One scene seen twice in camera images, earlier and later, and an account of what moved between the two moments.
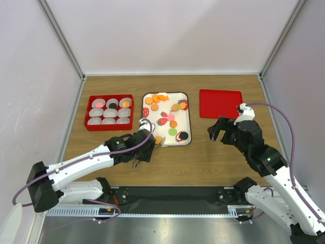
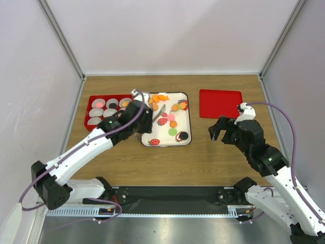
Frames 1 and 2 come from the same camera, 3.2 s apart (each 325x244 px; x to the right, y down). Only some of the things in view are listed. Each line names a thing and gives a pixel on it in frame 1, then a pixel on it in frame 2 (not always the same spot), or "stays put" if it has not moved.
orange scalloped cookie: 173,124 stays put
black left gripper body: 144,155 -> 144,126
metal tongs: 136,161 -> 156,117
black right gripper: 227,124 stays put
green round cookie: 172,131 stays put
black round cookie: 112,105 stays put
